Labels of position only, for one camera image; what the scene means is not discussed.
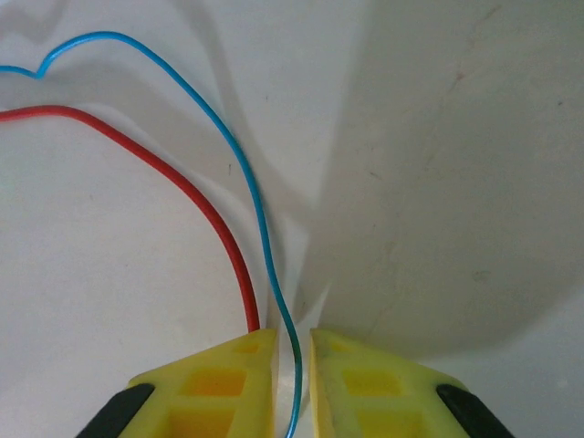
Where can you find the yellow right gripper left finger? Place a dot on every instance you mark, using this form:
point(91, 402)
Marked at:
point(219, 388)

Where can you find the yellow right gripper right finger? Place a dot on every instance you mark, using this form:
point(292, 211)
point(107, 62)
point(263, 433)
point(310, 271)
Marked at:
point(365, 392)

